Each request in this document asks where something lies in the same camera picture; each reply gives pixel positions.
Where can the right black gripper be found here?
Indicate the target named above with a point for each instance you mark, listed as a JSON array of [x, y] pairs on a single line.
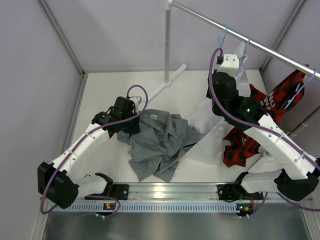
[[208, 94]]

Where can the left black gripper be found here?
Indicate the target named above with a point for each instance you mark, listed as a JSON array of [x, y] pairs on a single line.
[[135, 129]]

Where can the light blue hanger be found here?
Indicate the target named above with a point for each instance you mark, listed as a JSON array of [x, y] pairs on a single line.
[[221, 40]]

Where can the grey button shirt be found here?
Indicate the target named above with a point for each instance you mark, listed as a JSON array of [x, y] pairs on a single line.
[[164, 138]]

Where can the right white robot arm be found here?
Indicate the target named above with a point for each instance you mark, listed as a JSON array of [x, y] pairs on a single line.
[[287, 170]]

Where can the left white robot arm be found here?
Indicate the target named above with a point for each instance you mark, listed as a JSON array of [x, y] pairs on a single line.
[[58, 180]]

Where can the blue hanger under white shirt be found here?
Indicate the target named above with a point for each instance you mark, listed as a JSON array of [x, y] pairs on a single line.
[[246, 47]]

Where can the white hanging shirt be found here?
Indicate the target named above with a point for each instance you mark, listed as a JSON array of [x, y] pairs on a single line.
[[212, 128]]

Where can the blue hanger under red shirt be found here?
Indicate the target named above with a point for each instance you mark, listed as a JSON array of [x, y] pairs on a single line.
[[299, 88]]

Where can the white rack foot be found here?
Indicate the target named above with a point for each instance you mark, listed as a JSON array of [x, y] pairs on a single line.
[[166, 83]]

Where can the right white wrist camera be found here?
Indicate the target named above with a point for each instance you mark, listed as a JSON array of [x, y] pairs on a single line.
[[229, 64]]

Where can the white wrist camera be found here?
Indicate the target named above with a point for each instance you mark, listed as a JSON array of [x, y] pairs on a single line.
[[229, 64], [137, 100]]

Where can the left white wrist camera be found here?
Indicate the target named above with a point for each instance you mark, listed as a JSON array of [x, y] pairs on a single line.
[[137, 100]]

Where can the white rack upright post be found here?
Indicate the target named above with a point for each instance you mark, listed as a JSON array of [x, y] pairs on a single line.
[[168, 10]]

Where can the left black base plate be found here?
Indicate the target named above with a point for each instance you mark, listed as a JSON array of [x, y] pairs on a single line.
[[120, 192]]

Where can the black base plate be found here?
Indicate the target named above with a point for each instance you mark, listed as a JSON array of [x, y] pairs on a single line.
[[226, 193], [120, 192]]

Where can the aluminium mounting rail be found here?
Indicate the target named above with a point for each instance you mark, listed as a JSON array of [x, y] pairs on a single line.
[[183, 192]]

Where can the silver clothes rack rail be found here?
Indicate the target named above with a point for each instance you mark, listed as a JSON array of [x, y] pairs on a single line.
[[239, 36]]

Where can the slotted grey cable duct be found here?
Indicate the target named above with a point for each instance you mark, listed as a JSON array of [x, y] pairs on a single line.
[[151, 207]]

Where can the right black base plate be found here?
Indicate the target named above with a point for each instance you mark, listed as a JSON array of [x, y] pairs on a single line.
[[226, 193]]

